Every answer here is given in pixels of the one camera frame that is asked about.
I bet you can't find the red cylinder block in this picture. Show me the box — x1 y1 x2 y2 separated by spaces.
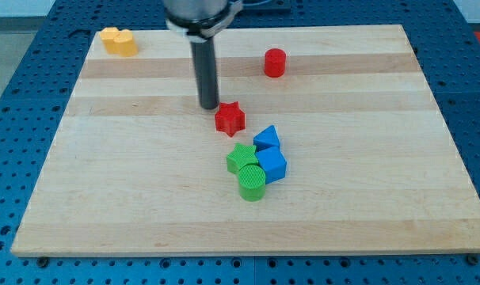
264 48 287 78

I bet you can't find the blue cube block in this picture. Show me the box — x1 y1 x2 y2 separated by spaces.
256 146 287 184

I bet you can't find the yellow pentagon block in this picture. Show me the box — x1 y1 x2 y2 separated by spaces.
99 27 120 54

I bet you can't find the green star block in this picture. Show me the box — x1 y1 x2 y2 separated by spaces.
226 142 259 174

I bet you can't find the green cylinder block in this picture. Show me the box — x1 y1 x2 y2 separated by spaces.
238 165 265 202

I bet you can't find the yellow heart block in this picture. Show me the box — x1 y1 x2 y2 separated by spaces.
113 29 139 57

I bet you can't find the red star block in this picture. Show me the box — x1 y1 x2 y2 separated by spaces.
215 101 246 137

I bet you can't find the blue triangle block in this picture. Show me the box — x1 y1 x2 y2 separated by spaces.
253 125 280 152

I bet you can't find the light wooden board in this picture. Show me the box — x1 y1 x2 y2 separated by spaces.
11 25 480 257

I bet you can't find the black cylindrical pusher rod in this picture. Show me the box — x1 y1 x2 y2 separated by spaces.
191 38 219 110

